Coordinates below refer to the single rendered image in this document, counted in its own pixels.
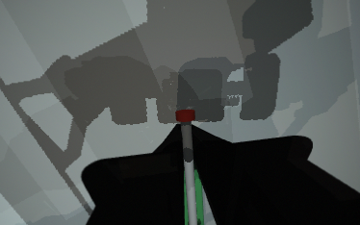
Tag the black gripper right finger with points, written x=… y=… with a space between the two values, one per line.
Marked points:
x=220 y=164

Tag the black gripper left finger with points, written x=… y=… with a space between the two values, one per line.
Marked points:
x=161 y=169

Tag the grey tapered pin with red cap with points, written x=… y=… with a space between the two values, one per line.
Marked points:
x=185 y=117

